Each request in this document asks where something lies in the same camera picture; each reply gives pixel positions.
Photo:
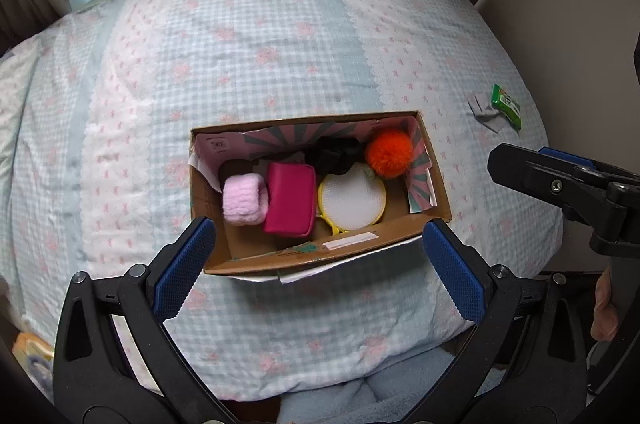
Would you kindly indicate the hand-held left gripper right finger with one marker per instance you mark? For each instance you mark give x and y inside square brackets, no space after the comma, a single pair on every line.
[452,274]

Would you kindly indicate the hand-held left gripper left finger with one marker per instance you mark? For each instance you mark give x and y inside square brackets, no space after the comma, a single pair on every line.
[185,274]

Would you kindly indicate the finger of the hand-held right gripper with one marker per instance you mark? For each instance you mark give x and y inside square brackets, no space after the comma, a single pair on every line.
[530,174]
[567,156]

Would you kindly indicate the pink fluffy wristband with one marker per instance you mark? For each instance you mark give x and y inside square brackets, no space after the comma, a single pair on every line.
[242,199]

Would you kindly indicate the patterned cardboard box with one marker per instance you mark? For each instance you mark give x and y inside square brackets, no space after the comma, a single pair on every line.
[350,246]

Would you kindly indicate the white round pad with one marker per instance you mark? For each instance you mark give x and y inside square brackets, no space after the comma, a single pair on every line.
[350,199]

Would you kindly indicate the magenta pouch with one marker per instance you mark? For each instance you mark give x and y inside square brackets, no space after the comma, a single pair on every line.
[290,199]

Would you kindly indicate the orange pompom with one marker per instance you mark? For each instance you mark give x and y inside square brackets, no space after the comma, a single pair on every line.
[389,153]

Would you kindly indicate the black scrunchie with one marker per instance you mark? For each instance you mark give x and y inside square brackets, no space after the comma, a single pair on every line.
[332,154]

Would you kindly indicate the person's right hand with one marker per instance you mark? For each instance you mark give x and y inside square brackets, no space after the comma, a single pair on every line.
[604,304]

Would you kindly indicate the green packet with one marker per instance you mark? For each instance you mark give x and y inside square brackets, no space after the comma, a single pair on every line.
[506,104]

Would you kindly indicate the grey cloth piece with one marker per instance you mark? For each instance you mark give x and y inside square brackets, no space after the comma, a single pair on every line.
[485,111]

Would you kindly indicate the light blue fleece clothing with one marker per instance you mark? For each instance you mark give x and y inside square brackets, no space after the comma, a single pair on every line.
[360,396]

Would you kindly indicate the pile of pastel cloths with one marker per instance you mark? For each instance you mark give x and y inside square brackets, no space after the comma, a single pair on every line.
[31,351]

